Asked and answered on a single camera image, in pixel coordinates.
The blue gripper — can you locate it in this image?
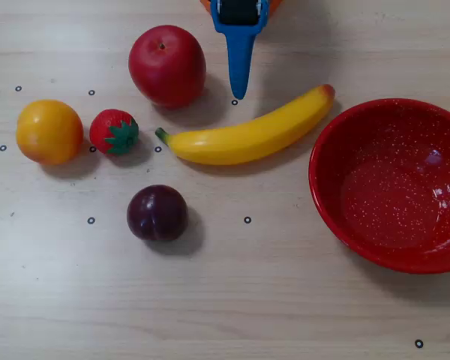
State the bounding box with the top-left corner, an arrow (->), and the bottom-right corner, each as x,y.
209,0 -> 271,101

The dark purple plum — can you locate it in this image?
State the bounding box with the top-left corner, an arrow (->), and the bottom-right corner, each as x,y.
126,184 -> 190,242

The red speckled bowl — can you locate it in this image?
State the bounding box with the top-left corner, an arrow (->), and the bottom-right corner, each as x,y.
308,97 -> 450,275

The red apple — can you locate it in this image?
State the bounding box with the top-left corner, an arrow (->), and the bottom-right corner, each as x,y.
127,24 -> 207,110

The yellow banana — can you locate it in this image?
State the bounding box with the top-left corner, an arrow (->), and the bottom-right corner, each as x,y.
154,83 -> 336,166

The red strawberry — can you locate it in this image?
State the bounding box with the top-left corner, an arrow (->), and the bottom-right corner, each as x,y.
88,108 -> 140,157

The orange yellow peach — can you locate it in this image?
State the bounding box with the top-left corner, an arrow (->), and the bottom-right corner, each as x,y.
15,99 -> 85,166

